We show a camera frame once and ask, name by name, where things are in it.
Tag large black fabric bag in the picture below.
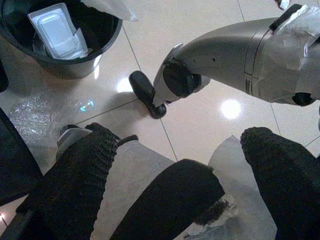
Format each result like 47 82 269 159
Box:
0 58 44 207

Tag white paper sheet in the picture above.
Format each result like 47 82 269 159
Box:
89 134 279 240

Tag black cloth-covered roll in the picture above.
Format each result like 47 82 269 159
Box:
109 159 231 240

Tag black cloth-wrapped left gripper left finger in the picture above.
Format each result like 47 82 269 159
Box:
16 122 121 240

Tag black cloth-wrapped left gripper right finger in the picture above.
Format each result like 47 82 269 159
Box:
240 126 320 240

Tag black robot left foot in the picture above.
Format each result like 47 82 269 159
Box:
128 70 168 120

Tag black round rubbish bin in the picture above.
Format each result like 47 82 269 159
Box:
0 0 124 80

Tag white plastic bag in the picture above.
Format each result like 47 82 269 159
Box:
80 0 139 23

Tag silver robot left leg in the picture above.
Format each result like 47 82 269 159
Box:
152 3 320 108

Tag grey plastic scrap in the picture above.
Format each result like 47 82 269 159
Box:
55 124 94 157

